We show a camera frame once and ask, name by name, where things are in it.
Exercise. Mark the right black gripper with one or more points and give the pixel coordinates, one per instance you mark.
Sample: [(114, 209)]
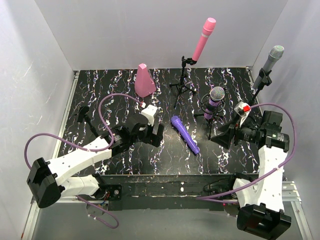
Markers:
[(233, 134)]

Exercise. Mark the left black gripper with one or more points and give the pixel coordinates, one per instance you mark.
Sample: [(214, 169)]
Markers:
[(155, 135)]

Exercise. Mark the purple plastic microphone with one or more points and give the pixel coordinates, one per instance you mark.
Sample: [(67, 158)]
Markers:
[(177, 123)]

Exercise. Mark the purple glitter microphone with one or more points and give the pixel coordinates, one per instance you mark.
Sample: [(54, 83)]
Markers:
[(215, 100)]

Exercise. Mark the black round-base mic stand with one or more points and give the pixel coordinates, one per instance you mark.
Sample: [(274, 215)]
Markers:
[(266, 81)]

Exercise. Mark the black folding tripod stand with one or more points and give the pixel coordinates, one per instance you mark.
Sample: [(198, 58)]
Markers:
[(181, 85)]

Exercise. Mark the black clip mic stand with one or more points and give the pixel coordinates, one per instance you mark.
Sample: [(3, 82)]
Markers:
[(82, 115)]

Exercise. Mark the silver microphone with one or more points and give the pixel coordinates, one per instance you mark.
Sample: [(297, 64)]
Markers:
[(273, 56)]

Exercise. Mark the pink microphone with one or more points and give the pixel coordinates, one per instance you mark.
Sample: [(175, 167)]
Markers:
[(207, 30)]

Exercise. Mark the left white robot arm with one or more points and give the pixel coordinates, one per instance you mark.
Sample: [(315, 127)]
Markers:
[(51, 180)]

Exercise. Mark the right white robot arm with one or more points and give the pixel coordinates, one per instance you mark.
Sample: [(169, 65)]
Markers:
[(261, 210)]

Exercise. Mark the pink metronome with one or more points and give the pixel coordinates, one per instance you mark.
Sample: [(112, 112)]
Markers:
[(144, 84)]

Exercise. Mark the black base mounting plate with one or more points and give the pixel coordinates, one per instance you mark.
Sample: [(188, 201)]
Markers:
[(160, 192)]

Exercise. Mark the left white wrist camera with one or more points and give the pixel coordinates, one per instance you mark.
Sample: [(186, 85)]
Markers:
[(150, 112)]

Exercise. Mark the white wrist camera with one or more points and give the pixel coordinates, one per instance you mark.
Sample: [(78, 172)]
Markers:
[(242, 110), (150, 112)]

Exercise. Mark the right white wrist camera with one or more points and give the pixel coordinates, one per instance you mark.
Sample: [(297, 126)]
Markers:
[(242, 110)]

